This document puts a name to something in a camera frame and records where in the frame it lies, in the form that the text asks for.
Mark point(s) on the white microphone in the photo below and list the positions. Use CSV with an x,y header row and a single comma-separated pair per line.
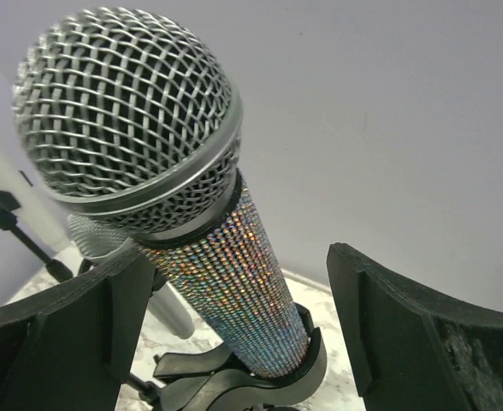
x,y
33,211

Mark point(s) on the glitter rhinestone microphone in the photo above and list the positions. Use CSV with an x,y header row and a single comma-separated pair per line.
x,y
130,120

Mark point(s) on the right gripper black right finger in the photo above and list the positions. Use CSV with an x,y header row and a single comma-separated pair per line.
x,y
411,347

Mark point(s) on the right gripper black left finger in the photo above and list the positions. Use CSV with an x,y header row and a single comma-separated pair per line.
x,y
51,348

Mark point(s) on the silver condenser microphone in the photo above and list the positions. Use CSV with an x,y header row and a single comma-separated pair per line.
x,y
97,244

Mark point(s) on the black tripod shock mount stand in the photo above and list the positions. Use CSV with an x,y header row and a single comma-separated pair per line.
x,y
126,291

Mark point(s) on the black clip stand round base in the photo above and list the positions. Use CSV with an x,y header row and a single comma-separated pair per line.
x,y
9,222

